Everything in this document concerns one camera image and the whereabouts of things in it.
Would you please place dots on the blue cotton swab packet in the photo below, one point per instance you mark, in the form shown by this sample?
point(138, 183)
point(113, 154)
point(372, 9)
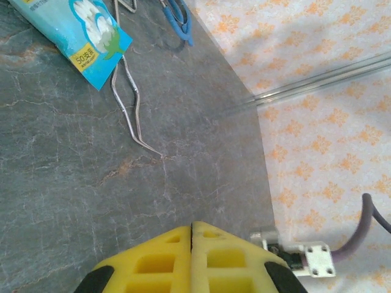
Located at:
point(61, 30)

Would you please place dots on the curved metal tweezers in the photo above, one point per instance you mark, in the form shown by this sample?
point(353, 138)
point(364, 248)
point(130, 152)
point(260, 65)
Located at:
point(138, 138)

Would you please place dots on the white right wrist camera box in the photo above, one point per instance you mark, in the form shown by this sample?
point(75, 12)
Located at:
point(319, 259)

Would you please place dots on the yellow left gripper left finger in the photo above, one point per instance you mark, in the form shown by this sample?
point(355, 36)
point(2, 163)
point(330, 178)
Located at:
point(152, 268)

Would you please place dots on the blue stethoscope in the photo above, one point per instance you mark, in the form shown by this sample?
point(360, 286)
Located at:
point(174, 23)

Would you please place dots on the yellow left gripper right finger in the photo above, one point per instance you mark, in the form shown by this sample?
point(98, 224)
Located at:
point(229, 268)

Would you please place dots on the aluminium frame corner post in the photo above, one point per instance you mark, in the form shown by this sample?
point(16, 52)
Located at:
point(320, 80)

